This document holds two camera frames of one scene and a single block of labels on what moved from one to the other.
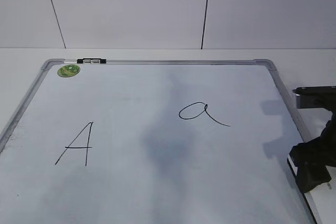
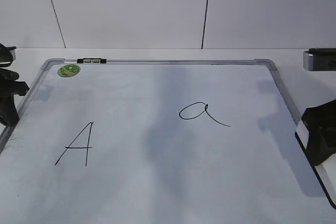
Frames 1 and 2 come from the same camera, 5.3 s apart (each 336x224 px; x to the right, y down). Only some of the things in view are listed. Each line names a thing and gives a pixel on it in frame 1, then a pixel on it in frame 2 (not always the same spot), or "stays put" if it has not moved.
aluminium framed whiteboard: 151,141 stays put
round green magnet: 68,71 stays put
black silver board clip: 91,61 stays put
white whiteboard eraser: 311,176 to 325,172
